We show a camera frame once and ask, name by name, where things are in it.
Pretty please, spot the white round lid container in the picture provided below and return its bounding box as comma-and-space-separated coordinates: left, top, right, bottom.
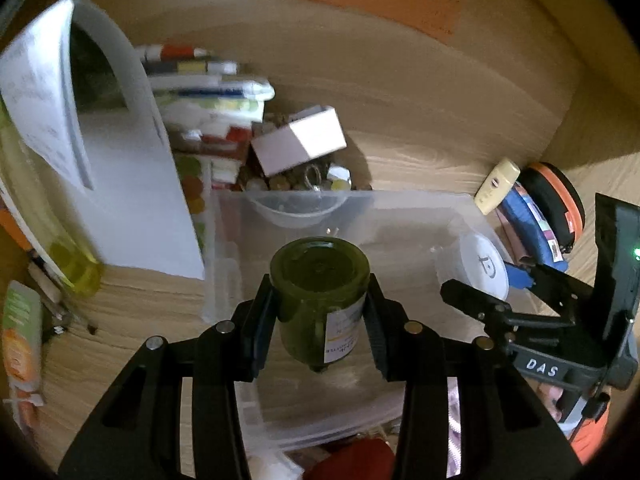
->
432, 232, 510, 300

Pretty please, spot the dark green glass jar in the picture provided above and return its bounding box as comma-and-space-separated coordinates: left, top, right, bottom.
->
269, 236, 370, 372

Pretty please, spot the lilac knitted cloth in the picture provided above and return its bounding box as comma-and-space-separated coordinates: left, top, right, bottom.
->
447, 377, 462, 478

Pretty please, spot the person hand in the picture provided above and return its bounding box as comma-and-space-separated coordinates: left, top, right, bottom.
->
534, 382, 564, 422

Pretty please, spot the black orange round case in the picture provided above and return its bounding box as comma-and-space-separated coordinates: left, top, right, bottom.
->
518, 162, 586, 254

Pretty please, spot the clear plastic storage bin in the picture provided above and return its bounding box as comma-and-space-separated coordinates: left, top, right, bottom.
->
200, 188, 539, 453

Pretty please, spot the cream yellow small bottle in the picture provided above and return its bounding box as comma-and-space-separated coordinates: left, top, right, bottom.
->
474, 157, 521, 216

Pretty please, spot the orange green tube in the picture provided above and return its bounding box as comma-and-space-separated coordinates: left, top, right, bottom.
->
1, 281, 44, 436

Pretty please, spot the white paper box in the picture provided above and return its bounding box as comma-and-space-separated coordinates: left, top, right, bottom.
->
49, 0, 204, 280

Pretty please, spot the clear plastic bowl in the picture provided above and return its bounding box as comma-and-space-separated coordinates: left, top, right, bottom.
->
245, 191, 349, 229

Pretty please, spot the yellow liquid bottle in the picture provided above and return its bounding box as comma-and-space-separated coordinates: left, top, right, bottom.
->
1, 108, 102, 297

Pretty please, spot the small white pink box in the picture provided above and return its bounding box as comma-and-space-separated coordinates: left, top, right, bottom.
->
252, 105, 347, 177

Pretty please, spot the stack of markers and packs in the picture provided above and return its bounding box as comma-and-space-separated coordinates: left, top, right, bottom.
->
134, 44, 276, 186

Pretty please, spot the white handwritten note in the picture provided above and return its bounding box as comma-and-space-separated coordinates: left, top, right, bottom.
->
1, 0, 93, 190

